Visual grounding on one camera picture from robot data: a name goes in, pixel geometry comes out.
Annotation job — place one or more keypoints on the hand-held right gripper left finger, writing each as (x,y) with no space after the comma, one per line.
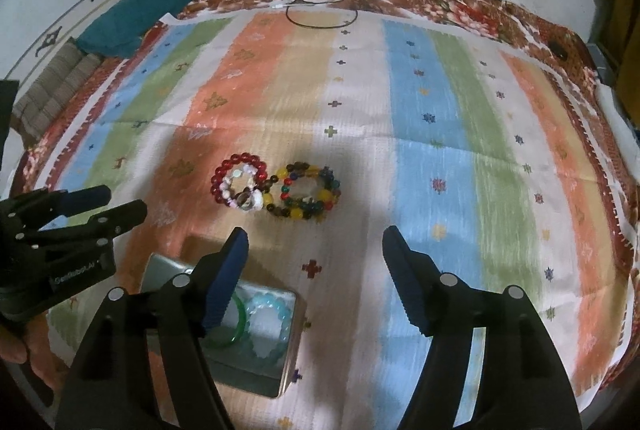
(225,282)

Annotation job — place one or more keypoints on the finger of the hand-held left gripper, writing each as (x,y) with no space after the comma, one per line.
(115,217)
(75,200)

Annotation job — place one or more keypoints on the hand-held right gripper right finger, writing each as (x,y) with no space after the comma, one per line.
(405,272)

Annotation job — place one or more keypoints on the metal tin box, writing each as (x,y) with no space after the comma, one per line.
(272,370)

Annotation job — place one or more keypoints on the person's left hand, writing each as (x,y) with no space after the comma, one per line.
(12,347)

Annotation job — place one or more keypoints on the green bangle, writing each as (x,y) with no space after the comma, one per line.
(239,325)

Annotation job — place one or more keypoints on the striped pastel blanket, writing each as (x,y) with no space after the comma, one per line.
(440,110)

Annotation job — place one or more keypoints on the teal pillow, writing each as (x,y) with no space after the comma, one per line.
(150,0)

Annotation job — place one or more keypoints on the white bolster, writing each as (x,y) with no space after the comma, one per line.
(612,110)

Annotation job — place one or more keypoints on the small black round object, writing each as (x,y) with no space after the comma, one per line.
(558,48)

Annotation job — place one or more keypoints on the brown hanging garment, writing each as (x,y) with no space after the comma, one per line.
(617,10)

